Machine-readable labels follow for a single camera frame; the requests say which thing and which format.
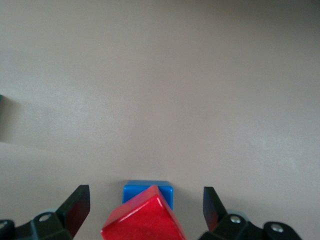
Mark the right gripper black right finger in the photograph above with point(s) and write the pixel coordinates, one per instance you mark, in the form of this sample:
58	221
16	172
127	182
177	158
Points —
237	230

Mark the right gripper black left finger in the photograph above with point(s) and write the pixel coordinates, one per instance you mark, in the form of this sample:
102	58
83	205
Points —
55	227

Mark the red wooden block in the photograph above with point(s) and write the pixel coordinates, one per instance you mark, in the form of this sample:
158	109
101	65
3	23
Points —
145	220

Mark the blue wooden block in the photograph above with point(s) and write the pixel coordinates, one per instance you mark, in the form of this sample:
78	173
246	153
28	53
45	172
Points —
135	190

